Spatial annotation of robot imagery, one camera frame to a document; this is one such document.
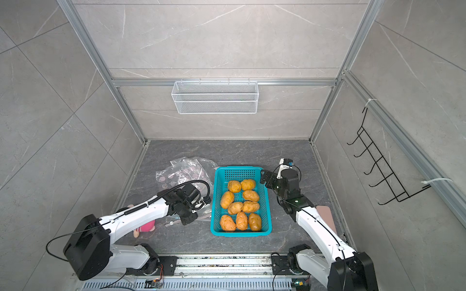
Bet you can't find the checkered beige cloth item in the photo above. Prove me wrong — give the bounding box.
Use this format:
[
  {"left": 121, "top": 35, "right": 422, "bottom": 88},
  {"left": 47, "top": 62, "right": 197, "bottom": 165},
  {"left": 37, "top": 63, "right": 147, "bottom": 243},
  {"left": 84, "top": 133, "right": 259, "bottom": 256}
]
[{"left": 316, "top": 206, "right": 337, "bottom": 234}]

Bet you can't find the clear pink-dotted zipper bag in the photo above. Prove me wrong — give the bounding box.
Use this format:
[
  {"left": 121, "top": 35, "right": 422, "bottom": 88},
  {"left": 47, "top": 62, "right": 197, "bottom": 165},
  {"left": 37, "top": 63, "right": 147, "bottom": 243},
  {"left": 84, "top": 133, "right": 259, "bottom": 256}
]
[{"left": 155, "top": 156, "right": 218, "bottom": 222}]

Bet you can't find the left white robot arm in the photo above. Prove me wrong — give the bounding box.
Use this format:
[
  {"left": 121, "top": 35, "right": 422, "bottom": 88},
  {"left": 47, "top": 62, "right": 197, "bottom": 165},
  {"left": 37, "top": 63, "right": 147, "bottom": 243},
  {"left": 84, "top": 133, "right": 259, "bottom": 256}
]
[{"left": 63, "top": 179, "right": 212, "bottom": 281}]

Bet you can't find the metal base rail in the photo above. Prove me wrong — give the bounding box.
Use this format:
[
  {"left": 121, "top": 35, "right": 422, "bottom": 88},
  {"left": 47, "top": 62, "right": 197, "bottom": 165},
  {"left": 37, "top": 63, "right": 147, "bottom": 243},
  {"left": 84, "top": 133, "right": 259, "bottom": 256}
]
[{"left": 80, "top": 252, "right": 326, "bottom": 291}]

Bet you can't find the black wire hook rack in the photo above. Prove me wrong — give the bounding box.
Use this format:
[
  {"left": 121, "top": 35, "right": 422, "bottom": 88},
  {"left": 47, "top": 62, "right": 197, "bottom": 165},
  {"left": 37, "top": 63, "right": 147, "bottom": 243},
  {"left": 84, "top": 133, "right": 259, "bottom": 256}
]
[{"left": 347, "top": 108, "right": 431, "bottom": 206}]

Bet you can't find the white wire mesh shelf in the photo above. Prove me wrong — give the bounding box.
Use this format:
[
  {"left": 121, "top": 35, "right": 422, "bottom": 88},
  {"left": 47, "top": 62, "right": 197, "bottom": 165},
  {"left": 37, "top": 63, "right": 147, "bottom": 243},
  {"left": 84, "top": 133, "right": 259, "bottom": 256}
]
[{"left": 171, "top": 80, "right": 260, "bottom": 115}]

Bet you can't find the pink plush pig toy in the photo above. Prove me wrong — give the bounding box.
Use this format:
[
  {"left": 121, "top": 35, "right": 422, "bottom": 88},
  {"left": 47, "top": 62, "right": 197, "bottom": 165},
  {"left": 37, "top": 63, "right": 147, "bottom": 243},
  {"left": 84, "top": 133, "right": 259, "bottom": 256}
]
[{"left": 133, "top": 221, "right": 155, "bottom": 238}]

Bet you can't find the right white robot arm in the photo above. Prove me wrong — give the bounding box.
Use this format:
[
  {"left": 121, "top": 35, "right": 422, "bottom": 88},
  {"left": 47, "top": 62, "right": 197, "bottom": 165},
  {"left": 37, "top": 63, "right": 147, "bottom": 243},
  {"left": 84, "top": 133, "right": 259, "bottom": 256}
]
[{"left": 260, "top": 168, "right": 379, "bottom": 291}]

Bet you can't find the teal plastic basket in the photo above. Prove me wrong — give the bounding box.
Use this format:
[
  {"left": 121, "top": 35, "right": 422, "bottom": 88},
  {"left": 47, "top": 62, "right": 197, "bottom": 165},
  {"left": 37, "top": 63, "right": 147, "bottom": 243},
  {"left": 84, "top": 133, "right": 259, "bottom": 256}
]
[{"left": 211, "top": 166, "right": 272, "bottom": 238}]

